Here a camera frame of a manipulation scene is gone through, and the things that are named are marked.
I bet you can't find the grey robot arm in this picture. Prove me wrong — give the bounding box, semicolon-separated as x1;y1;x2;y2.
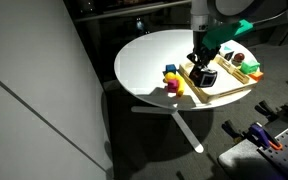
187;0;265;74

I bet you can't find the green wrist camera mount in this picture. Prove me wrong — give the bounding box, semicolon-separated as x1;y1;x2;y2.
202;19;253;49

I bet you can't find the yellow toy banana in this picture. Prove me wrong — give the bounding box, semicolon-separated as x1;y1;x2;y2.
163;72;185;97

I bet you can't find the magenta block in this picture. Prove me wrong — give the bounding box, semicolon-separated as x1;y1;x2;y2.
167;80;178;93

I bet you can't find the blue block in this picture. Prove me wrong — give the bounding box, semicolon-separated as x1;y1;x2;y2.
163;64;177;75

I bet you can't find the wooden tray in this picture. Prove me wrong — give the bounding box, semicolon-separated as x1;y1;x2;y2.
179;55;257;103

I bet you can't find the green block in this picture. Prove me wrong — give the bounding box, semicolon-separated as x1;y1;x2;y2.
240;61;260;74

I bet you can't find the orange block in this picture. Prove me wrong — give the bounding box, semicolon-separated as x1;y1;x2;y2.
250;71;263;81

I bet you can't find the round white table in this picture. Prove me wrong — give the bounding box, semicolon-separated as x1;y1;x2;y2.
114;30;256;110

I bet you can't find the perforated workbench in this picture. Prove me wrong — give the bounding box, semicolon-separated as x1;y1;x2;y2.
218;128;288;180

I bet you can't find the dark red ball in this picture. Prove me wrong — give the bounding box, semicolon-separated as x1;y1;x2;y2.
232;53;245;66

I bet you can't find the white block with teal triangle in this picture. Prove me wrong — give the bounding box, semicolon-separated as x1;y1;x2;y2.
219;45;234;60

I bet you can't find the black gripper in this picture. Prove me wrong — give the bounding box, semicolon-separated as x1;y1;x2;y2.
187;41;220;72

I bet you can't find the purple clamp with orange tip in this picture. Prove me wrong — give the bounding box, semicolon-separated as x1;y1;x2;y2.
245;123;282;150

